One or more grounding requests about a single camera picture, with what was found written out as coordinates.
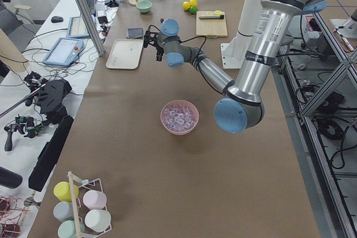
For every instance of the green cup on rack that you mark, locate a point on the green cup on rack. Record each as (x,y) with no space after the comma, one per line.
(67,229)

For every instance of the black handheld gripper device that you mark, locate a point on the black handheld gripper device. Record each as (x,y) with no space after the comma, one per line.
(48,95)

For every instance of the teach pendant tablet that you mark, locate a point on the teach pendant tablet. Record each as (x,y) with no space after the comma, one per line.
(77,28)
(64,52)

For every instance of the bamboo cutting board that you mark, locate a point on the bamboo cutting board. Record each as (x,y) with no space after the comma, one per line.
(210,28)

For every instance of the upper whole yellow lemon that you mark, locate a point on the upper whole yellow lemon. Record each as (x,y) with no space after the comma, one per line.
(193,3)

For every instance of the cream rabbit serving tray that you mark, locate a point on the cream rabbit serving tray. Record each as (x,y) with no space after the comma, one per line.
(125,54)

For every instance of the black computer mouse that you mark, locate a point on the black computer mouse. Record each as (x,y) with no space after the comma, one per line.
(57,19)

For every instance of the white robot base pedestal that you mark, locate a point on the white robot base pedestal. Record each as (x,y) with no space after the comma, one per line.
(233,53)

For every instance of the near teach pendant tablet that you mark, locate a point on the near teach pendant tablet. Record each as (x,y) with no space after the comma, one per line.
(64,52)

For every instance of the pink bowl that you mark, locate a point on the pink bowl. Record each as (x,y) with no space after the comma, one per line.
(181,102)

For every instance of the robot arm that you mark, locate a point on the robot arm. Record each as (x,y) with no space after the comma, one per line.
(241,106)

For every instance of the lower whole yellow lemon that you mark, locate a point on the lower whole yellow lemon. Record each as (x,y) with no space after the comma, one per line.
(186,6)

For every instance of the pale green bowl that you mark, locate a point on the pale green bowl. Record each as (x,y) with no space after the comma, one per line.
(144,6)

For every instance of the pile of clear ice cubes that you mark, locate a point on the pile of clear ice cubes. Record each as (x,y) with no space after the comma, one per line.
(178,118)

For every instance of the far teach pendant tablet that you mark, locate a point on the far teach pendant tablet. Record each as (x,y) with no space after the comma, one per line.
(77,28)

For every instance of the small black pistol gripper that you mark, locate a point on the small black pistol gripper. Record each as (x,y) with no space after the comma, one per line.
(25,125)

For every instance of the black long bar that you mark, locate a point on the black long bar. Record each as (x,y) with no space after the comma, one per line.
(49,155)

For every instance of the grey cup on rack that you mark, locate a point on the grey cup on rack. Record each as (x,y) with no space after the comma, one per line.
(63,211)

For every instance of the black keyboard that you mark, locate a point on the black keyboard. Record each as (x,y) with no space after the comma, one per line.
(91,6)

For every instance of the grey folded cloth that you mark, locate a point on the grey folded cloth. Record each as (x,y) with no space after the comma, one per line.
(134,33)

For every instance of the pink cup on rack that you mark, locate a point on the pink cup on rack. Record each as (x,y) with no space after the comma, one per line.
(95,200)

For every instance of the aluminium frame post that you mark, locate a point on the aluminium frame post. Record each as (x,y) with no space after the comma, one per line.
(90,26)

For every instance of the yellow cup on rack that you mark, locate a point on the yellow cup on rack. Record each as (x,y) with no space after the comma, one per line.
(62,191)

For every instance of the green lime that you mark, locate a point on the green lime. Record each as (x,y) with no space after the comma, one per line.
(192,10)

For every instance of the white wire cup rack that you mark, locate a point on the white wire cup rack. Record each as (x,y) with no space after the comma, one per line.
(78,187)

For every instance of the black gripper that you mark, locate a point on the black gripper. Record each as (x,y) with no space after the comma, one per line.
(159,49)

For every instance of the white cup on rack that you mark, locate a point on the white cup on rack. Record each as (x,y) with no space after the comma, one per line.
(98,220)

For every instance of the whole yellow lemon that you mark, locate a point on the whole yellow lemon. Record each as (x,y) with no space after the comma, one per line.
(193,3)
(186,6)

